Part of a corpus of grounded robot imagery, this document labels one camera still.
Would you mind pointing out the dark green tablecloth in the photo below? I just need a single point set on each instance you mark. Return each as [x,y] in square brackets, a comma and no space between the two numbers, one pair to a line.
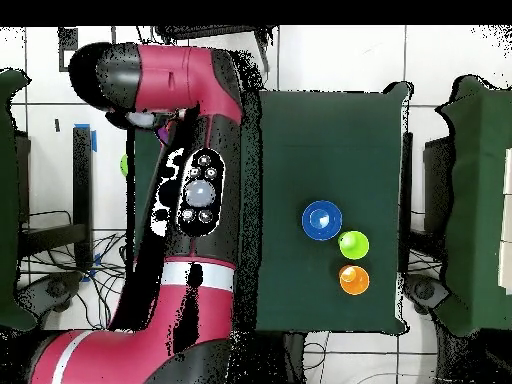
[340,140]

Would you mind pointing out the orange cup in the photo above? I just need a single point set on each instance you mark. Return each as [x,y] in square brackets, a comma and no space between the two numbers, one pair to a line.
[354,282]

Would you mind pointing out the light green cup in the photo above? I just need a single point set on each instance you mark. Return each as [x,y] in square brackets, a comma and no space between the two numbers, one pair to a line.
[356,248]

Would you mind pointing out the green cloth side table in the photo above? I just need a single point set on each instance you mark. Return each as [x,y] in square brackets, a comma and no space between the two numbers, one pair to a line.
[472,200]
[8,200]

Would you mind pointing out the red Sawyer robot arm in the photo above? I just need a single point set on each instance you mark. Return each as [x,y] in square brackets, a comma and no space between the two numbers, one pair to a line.
[192,312]

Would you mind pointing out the blue bowl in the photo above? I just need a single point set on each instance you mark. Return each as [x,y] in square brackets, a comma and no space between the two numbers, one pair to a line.
[320,220]

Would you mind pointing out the black metal frame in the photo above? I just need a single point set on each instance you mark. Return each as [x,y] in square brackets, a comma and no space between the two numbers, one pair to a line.
[407,200]
[82,200]

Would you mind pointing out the green bowl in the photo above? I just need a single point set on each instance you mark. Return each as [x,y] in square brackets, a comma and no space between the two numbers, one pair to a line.
[124,164]

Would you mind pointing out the blue tape strip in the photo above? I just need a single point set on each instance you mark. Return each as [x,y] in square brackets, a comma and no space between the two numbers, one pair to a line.
[94,142]

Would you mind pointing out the black chair with legs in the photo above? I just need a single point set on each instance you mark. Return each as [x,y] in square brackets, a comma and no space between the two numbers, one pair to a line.
[208,30]

